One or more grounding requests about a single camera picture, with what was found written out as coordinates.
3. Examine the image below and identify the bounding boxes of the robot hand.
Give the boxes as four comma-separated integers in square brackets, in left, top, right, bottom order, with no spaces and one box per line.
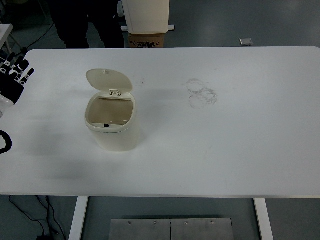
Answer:
[0,53,35,120]

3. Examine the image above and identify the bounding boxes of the cream trash bin with lid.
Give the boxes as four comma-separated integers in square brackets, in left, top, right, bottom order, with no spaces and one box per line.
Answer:
[84,68,142,153]

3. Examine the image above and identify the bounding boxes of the large white bin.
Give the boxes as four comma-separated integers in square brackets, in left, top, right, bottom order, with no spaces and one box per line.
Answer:
[121,0,171,35]

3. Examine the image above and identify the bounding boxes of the small white side table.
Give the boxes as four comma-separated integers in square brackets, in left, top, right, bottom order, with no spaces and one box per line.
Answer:
[0,23,14,49]

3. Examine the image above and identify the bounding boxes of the brown cardboard box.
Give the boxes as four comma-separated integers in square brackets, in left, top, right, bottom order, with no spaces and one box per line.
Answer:
[127,32,166,49]

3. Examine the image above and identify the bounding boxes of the white table leg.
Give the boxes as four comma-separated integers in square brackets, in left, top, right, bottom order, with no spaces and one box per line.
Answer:
[68,196,89,240]
[253,198,275,240]

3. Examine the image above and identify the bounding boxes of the white table foot bar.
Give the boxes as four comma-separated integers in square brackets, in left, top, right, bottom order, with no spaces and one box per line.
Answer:
[120,24,176,33]

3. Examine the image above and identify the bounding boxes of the grey metal plate with screws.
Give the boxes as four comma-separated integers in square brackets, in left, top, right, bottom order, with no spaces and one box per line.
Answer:
[109,218,172,240]
[170,218,234,240]

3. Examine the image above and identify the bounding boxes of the thin black cable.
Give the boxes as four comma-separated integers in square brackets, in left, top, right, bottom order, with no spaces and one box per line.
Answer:
[21,22,55,55]

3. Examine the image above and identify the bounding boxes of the black floor cable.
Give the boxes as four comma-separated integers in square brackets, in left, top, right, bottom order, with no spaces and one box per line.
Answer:
[8,194,66,240]

